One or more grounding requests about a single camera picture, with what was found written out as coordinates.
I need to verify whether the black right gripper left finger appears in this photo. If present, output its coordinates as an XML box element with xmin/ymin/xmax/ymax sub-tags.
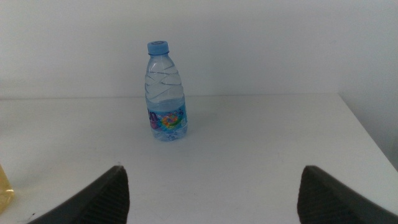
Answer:
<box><xmin>26</xmin><ymin>165</ymin><xmax>131</xmax><ymax>224</ymax></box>

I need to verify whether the yellow tea bottle green cap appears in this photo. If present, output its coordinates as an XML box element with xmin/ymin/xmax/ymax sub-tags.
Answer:
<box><xmin>0</xmin><ymin>164</ymin><xmax>16</xmax><ymax>215</ymax></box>

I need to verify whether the clear water bottle blue cap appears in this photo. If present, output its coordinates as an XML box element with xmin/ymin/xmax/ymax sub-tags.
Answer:
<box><xmin>144</xmin><ymin>40</ymin><xmax>188</xmax><ymax>142</ymax></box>

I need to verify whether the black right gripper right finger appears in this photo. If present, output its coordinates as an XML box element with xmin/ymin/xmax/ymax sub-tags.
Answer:
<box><xmin>297</xmin><ymin>165</ymin><xmax>398</xmax><ymax>224</ymax></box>

